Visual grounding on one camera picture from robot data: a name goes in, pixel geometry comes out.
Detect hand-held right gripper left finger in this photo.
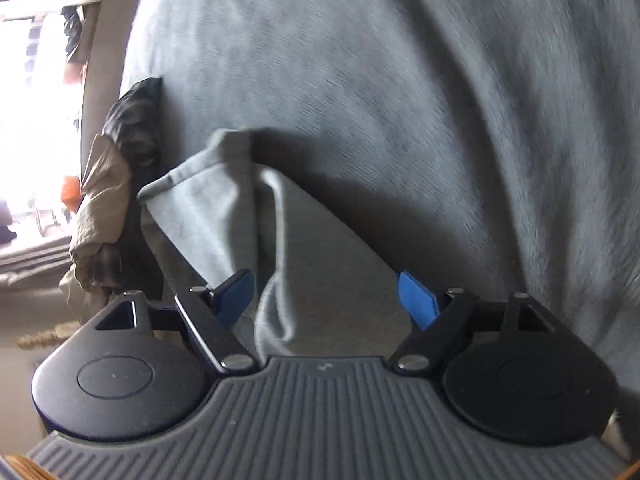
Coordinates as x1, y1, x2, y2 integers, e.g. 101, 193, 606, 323
95, 269, 258, 374

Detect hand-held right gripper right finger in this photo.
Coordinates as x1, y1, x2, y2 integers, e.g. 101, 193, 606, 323
390, 271, 558, 376

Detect grey fleece garment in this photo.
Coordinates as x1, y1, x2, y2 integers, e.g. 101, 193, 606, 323
137, 129, 417, 360

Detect dark hanging clothes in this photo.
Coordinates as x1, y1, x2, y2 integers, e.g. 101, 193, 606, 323
59, 4, 85, 63

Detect orange cloth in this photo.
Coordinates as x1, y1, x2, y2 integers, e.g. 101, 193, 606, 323
61, 175, 82, 213

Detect dark plaid garment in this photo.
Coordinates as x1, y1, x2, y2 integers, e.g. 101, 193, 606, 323
100, 77, 165, 301

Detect bright window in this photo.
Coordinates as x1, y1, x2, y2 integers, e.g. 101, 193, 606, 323
0, 0, 102, 261

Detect beige rope tassel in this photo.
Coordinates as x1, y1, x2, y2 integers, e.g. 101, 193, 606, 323
17, 324, 78, 352

